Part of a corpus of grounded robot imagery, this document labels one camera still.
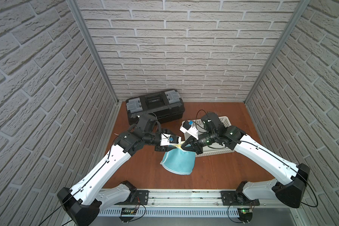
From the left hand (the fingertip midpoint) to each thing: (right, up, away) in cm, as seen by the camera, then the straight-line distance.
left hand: (176, 137), depth 67 cm
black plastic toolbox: (-7, +17, +28) cm, 34 cm away
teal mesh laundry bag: (+1, -11, -3) cm, 11 cm away
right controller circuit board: (+35, -40, +3) cm, 54 cm away
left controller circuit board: (-26, -40, +6) cm, 48 cm away
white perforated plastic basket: (+19, -11, +17) cm, 28 cm away
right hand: (+3, -5, -1) cm, 6 cm away
